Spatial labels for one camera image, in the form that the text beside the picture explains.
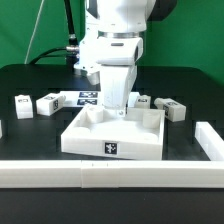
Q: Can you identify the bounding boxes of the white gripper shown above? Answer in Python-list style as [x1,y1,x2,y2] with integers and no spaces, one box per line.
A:
[96,37,143,111]

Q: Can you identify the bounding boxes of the white square tabletop part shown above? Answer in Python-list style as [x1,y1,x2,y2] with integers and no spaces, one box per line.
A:
[61,105,165,160]

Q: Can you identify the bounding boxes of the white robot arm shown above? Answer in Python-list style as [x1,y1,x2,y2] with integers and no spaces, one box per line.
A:
[74,0,177,115]

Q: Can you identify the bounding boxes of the white part at left edge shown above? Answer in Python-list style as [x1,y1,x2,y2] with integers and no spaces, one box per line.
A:
[0,120,3,139]

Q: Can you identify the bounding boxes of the white U-shaped obstacle fence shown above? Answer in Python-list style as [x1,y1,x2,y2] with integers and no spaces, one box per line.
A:
[0,124,224,188]

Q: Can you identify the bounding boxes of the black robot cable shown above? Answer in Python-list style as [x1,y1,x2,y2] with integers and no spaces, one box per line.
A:
[28,0,81,65]

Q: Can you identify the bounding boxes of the white fiducial marker base plate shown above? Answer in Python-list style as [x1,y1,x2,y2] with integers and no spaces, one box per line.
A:
[59,90,141,109]

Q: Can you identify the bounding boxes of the thin white cable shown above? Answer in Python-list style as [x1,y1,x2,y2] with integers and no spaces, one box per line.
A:
[24,0,46,65]

